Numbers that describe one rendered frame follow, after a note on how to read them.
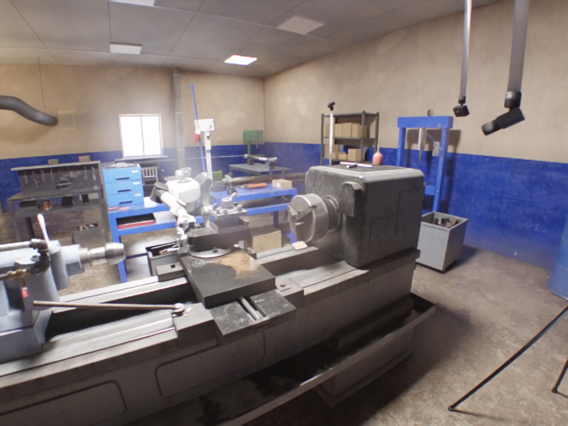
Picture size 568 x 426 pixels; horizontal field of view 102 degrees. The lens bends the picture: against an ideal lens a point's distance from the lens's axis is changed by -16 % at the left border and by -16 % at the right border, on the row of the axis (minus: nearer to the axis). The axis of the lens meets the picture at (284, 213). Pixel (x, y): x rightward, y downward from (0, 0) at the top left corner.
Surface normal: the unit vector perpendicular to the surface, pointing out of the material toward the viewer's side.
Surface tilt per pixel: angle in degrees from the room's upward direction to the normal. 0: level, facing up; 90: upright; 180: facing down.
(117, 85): 90
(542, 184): 90
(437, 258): 90
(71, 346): 0
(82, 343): 0
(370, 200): 90
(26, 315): 62
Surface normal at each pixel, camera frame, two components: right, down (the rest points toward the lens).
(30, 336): 0.52, 0.23
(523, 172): -0.85, 0.15
